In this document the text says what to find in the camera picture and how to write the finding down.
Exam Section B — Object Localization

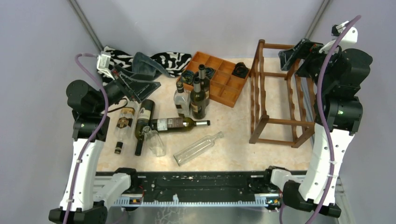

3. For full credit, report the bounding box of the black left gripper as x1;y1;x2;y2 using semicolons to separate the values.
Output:
93;63;161;113

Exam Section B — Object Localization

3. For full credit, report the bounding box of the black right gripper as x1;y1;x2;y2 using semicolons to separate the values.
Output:
278;37;344;90

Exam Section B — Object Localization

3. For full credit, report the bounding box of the wooden wine rack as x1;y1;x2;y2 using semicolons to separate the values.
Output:
249;39;315;148

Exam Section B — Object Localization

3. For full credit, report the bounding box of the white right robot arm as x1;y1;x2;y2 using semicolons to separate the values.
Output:
263;39;373;217

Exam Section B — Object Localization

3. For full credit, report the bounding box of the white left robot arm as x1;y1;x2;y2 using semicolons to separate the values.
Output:
49;67;160;224

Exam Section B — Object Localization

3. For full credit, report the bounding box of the dark wine bottle lying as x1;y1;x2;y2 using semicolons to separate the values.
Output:
134;99;155;156

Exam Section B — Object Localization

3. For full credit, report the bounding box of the standing clear bottle black cap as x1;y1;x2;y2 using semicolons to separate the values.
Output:
174;81;190;117

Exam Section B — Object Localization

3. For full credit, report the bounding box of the clear liquor bottle gold label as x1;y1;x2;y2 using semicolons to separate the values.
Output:
114;106;135;154

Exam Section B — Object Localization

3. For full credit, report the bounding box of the green wine bottle lying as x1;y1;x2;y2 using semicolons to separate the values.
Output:
149;117;211;133

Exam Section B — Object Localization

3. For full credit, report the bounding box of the standing dark wine bottle front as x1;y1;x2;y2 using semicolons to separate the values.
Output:
190;77;206;119

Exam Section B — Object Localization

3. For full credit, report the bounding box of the standing dark wine bottle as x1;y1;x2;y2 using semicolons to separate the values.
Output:
190;77;206;119
196;64;210;100

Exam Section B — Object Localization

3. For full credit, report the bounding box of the small clear glass bottle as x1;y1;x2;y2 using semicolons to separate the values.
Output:
142;126;166;157

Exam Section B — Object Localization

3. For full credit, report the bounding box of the standing dark wine bottle back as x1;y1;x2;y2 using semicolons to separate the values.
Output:
196;64;210;100

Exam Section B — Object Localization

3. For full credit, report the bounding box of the zebra striped cloth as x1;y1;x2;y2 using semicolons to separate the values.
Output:
103;46;192;78

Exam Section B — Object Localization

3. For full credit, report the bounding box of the black rolled item right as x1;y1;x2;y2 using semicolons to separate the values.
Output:
232;62;249;79

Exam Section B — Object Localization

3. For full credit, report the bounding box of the orange wooden compartment tray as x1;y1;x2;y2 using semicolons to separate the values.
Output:
185;51;248;108

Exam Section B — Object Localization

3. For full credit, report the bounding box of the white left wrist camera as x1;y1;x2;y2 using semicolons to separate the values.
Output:
96;51;112;77

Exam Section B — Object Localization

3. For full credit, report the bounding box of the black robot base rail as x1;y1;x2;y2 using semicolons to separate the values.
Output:
113;171;281;210

